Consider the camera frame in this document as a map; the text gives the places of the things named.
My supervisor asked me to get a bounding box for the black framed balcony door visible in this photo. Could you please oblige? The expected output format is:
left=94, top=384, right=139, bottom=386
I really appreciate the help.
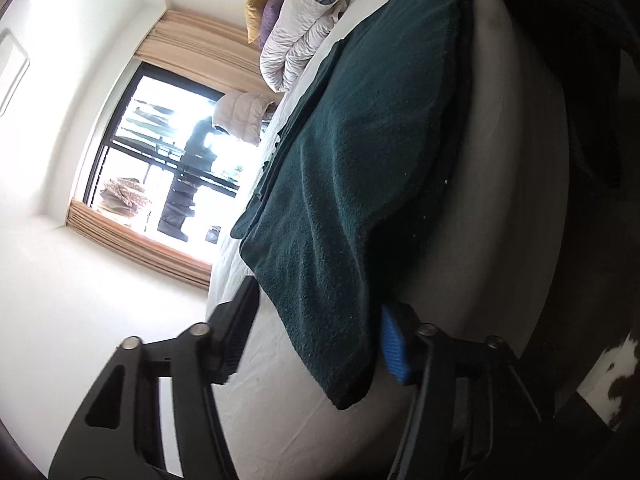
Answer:
left=81, top=63, right=254, bottom=263

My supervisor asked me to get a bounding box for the right beige curtain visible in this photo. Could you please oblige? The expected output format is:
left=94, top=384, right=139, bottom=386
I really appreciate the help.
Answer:
left=134, top=10, right=281, bottom=102

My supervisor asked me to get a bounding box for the folded grey white duvet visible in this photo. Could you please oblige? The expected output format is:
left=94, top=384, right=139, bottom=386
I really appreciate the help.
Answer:
left=259, top=0, right=347, bottom=93

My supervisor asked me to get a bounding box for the yellow pillow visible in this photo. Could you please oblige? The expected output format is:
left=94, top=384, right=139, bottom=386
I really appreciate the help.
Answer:
left=245, top=0, right=268, bottom=44

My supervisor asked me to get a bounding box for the dark hanging laundry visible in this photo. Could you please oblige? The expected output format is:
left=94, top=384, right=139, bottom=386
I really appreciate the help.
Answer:
left=157, top=117, right=218, bottom=242

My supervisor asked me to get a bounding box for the patterned hanging garment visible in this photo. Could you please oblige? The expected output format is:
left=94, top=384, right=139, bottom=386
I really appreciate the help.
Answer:
left=100, top=178, right=151, bottom=218

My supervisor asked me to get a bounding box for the beige curtain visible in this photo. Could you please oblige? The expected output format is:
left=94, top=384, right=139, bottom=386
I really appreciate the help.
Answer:
left=134, top=10, right=281, bottom=102
left=66, top=200, right=212, bottom=290

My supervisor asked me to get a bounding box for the beige puffer vest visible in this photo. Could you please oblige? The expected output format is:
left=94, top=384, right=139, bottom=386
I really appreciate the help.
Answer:
left=212, top=92, right=276, bottom=146

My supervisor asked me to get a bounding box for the white bed sheet mattress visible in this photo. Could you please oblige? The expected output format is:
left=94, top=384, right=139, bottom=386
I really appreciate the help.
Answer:
left=214, top=0, right=568, bottom=479

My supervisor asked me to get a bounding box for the left beige curtain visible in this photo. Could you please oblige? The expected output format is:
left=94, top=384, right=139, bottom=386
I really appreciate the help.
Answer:
left=66, top=200, right=212, bottom=290

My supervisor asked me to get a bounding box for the purple pillow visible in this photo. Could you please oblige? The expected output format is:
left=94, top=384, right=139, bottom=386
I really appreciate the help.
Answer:
left=259, top=0, right=284, bottom=49

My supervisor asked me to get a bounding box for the dark green knit sweater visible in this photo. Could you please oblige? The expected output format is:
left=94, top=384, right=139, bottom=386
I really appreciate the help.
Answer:
left=232, top=0, right=474, bottom=410

